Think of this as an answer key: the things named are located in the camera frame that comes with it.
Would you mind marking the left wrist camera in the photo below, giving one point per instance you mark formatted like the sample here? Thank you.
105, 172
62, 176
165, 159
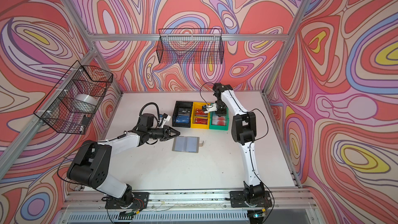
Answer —
150, 120

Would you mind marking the aluminium front rail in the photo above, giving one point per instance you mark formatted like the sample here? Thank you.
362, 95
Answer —
204, 206

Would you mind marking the blue VIP card in bin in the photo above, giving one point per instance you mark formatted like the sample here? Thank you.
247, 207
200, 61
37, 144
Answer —
182, 119

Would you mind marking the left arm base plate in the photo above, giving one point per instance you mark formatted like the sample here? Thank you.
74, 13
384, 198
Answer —
135, 201

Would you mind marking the black wire basket left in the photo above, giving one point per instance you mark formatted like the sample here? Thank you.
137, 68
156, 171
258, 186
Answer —
82, 90

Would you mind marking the black wire basket back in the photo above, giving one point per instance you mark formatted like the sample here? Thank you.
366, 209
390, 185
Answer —
190, 46

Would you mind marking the yellow plastic bin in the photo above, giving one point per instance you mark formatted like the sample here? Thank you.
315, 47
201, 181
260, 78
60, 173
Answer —
198, 105

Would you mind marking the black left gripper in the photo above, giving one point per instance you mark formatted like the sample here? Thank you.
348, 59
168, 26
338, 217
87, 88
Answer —
165, 133

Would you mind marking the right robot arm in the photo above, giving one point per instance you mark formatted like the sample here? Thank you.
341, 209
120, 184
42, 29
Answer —
244, 132

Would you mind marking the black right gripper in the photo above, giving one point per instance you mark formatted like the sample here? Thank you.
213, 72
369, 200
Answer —
219, 112

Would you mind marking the green plastic bin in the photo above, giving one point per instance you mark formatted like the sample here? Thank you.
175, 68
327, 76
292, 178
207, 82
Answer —
221, 128

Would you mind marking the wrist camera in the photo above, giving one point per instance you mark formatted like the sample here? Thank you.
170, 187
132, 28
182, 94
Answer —
209, 108
150, 120

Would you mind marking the red VIP card in bin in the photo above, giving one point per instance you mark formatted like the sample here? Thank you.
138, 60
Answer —
201, 114

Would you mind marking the black wire basket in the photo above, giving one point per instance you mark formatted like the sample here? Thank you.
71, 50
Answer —
190, 46
82, 90

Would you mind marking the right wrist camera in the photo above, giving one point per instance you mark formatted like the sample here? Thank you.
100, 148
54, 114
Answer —
209, 108

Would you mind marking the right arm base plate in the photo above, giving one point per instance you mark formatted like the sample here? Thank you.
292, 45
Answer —
240, 199

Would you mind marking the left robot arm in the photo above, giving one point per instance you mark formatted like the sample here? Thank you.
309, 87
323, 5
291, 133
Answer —
90, 166

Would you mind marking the black plastic bin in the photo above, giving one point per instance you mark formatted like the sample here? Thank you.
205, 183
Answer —
182, 108

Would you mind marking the white april card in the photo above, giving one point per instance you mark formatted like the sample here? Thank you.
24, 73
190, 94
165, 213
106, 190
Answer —
219, 120

